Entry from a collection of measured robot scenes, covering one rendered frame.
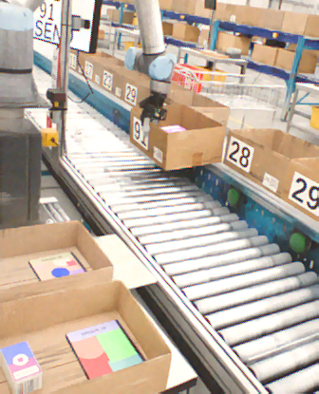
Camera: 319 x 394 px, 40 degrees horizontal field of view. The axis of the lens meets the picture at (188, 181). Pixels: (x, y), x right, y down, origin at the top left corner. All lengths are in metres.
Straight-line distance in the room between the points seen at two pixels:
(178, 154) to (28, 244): 0.76
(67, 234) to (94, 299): 0.34
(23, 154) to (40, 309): 0.57
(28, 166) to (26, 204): 0.14
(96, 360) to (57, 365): 0.08
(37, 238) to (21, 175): 0.23
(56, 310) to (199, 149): 1.03
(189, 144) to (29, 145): 0.69
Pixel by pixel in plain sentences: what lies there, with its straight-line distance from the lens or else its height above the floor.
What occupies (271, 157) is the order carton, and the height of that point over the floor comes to 1.02.
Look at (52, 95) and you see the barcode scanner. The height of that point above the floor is 1.07.
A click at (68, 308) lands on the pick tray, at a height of 0.80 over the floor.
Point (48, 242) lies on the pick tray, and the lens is 1.44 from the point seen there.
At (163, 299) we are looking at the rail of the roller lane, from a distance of 1.36.
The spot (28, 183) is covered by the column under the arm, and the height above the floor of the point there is 0.90.
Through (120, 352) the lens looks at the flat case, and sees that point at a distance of 1.09.
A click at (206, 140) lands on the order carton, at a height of 1.00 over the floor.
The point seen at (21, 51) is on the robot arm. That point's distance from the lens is 1.45.
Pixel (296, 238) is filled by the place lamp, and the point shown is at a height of 0.83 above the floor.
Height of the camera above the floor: 1.52
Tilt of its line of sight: 21 degrees down
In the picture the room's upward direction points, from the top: 9 degrees clockwise
